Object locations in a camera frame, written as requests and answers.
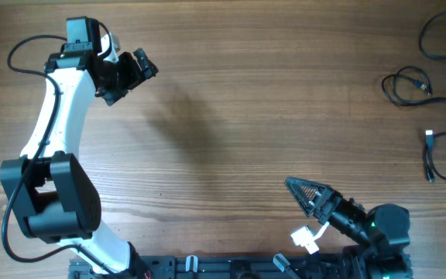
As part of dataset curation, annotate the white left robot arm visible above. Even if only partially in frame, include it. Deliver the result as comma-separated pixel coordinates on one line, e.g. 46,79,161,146
0,16,158,278

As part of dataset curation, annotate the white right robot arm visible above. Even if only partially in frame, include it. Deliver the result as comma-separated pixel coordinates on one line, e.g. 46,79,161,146
273,177,413,279

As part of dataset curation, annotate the thin black micro-USB cable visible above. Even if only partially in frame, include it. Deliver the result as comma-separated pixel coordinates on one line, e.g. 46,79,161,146
380,65,446,113

